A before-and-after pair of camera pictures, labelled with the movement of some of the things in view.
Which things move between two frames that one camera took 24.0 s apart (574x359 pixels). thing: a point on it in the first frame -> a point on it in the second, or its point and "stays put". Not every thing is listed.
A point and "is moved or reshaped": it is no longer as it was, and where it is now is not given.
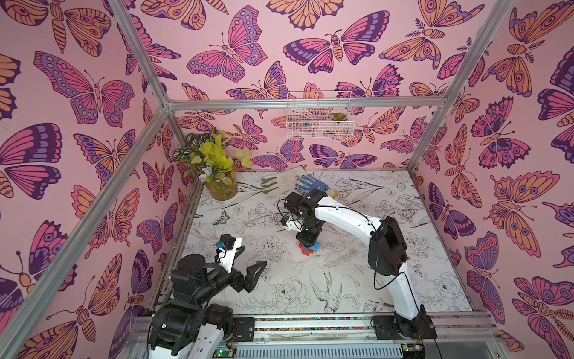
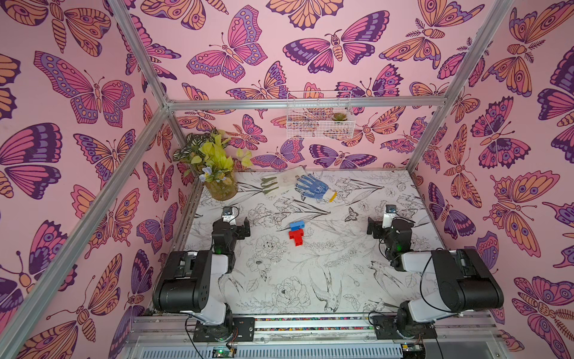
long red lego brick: x=304 y=250 is moved or reshaped
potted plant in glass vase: x=211 y=155 stays put
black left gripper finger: x=252 y=274 -> x=244 y=231
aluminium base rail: x=457 y=336 stays put
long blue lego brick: x=316 y=247 is moved or reshaped
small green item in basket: x=339 y=117 stays put
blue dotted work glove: x=306 y=183 stays put
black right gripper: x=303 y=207 -> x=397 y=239
